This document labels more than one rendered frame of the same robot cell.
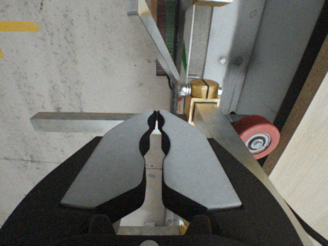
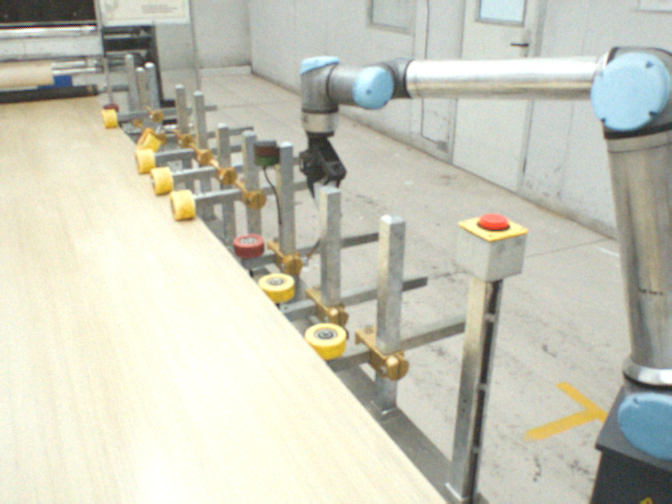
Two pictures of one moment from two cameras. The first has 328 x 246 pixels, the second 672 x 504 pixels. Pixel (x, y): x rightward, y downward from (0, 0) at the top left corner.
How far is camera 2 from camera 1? 1.48 m
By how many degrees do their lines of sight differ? 40
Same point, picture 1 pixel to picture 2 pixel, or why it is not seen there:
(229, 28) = not seen: hidden behind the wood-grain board
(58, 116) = (370, 237)
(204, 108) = (292, 246)
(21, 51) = (535, 401)
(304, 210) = (135, 227)
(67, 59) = not seen: hidden behind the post
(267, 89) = not seen: hidden behind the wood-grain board
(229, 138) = (287, 220)
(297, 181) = (182, 237)
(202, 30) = (302, 330)
